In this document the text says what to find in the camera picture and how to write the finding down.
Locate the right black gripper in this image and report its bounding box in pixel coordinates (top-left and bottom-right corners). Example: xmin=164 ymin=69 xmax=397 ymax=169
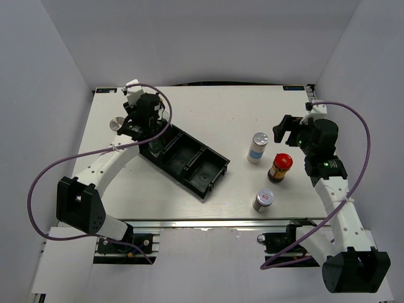
xmin=272 ymin=115 xmax=315 ymax=157

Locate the clear oil glass bottle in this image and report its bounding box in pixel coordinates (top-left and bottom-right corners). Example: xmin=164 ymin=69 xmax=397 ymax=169
xmin=148 ymin=140 xmax=163 ymax=158

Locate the dark sauce glass bottle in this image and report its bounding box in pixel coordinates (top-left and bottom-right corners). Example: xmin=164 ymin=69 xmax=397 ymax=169
xmin=158 ymin=109 xmax=172 ymax=131

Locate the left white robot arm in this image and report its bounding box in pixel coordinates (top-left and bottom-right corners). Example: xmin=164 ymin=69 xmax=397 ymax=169
xmin=56 ymin=93 xmax=167 ymax=252

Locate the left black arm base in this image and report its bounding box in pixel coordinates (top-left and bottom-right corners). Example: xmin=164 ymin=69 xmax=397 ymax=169
xmin=93 ymin=227 xmax=160 ymax=265

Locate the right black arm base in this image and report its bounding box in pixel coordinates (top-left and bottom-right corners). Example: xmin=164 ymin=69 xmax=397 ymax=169
xmin=256 ymin=218 xmax=319 ymax=268

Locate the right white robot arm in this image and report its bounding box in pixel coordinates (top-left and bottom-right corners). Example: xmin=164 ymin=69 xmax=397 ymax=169
xmin=273 ymin=115 xmax=391 ymax=294

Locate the white blue-label shaker bottle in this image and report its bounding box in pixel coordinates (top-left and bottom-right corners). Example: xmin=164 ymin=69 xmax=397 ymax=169
xmin=247 ymin=133 xmax=268 ymax=163

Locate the silver-lid clear shaker jar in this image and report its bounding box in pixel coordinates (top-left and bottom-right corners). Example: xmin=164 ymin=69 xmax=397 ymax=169
xmin=109 ymin=117 xmax=124 ymax=132

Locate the red-lid dark sauce jar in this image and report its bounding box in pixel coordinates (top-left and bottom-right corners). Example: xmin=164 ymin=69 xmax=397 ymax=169
xmin=268 ymin=153 xmax=293 ymax=183

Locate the right blue logo sticker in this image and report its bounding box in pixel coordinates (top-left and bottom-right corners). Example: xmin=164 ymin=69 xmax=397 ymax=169
xmin=283 ymin=85 xmax=306 ymax=91

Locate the blue logo sticker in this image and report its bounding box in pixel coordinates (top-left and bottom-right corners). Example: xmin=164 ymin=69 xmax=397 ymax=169
xmin=95 ymin=88 xmax=117 ymax=94
xmin=283 ymin=85 xmax=306 ymax=91

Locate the left blue logo sticker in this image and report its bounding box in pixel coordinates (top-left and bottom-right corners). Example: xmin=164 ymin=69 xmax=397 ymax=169
xmin=95 ymin=88 xmax=117 ymax=94

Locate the small silver-lid spice jar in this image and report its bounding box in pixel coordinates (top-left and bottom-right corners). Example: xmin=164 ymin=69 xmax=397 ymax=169
xmin=252 ymin=189 xmax=275 ymax=213

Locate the black three-compartment tray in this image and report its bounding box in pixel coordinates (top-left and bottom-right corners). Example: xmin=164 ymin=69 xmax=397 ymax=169
xmin=140 ymin=124 xmax=230 ymax=199

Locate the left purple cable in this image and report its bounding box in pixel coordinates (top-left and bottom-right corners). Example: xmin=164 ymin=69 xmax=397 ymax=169
xmin=27 ymin=83 xmax=174 ymax=264

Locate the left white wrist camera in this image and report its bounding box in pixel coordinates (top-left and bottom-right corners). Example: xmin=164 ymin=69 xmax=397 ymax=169
xmin=122 ymin=79 xmax=144 ymax=107

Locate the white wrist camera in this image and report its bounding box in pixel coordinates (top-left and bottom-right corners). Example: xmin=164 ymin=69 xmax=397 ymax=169
xmin=122 ymin=79 xmax=144 ymax=107
xmin=300 ymin=100 xmax=328 ymax=125

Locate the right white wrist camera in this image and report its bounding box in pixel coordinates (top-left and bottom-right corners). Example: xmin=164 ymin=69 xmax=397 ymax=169
xmin=300 ymin=100 xmax=328 ymax=125

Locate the aluminium front rail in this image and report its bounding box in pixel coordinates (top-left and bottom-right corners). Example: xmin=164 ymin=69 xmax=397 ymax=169
xmin=119 ymin=218 xmax=329 ymax=230

